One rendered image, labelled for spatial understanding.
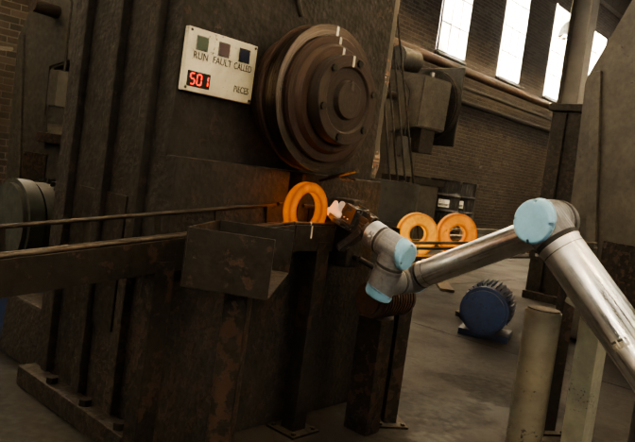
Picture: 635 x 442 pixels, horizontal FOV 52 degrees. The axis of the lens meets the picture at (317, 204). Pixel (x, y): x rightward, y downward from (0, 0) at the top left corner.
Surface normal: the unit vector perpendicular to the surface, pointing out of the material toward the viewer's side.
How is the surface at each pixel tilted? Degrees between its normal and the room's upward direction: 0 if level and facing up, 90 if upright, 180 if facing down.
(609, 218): 90
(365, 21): 90
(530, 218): 87
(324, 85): 90
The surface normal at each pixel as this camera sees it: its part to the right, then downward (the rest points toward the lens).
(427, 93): 0.65, 0.16
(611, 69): -0.83, -0.08
